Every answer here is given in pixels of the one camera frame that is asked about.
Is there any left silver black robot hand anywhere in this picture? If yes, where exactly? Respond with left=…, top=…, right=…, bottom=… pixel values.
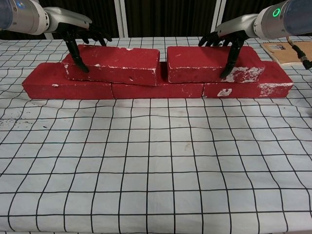
left=45, top=6, right=113, bottom=73

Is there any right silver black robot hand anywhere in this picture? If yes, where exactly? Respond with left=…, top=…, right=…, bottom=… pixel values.
left=198, top=14, right=259, bottom=79

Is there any red brick with white scuffed corner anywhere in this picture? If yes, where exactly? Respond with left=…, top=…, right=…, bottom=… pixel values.
left=166, top=45, right=266, bottom=84

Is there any red brick with small dent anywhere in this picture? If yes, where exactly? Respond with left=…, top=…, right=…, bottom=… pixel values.
left=62, top=44, right=161, bottom=87

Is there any brown kraft spiral notebook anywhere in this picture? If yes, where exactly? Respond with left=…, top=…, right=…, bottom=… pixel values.
left=260, top=41, right=312, bottom=66

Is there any red brick with white curl mark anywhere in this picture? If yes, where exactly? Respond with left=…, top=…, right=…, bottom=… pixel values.
left=202, top=60, right=294, bottom=99

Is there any plain red brick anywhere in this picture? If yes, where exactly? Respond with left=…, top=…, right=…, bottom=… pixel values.
left=21, top=62, right=115, bottom=100

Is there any red brick with cracked edge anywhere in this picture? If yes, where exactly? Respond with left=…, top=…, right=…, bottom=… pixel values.
left=111, top=61, right=205, bottom=99

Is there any white black checkered tablecloth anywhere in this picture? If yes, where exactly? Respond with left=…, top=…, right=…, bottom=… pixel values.
left=0, top=36, right=312, bottom=234

